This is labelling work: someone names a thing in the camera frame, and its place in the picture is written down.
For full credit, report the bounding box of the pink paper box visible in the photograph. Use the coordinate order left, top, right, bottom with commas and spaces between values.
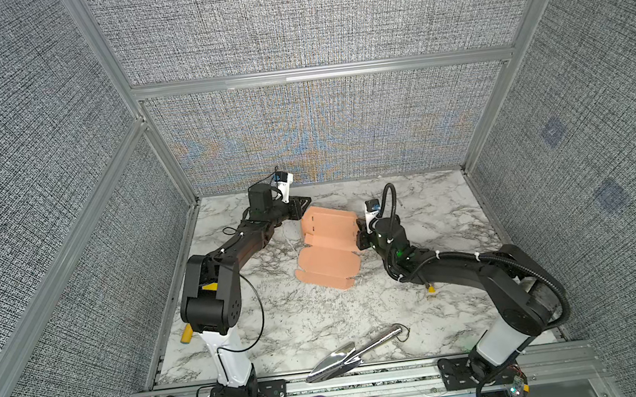
295, 206, 361, 290

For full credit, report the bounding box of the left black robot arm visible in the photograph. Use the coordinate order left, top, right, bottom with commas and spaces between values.
180, 169, 312, 397

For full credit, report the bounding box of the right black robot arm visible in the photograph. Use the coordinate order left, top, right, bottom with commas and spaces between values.
356, 184, 571, 386

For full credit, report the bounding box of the small brown yellow figurine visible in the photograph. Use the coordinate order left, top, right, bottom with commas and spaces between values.
424, 281, 437, 298

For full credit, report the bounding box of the metal garden trowel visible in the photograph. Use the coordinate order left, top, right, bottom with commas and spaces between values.
306, 323, 411, 384

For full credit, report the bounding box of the yellow handled tool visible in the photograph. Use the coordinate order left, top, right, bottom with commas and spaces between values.
180, 324, 194, 344

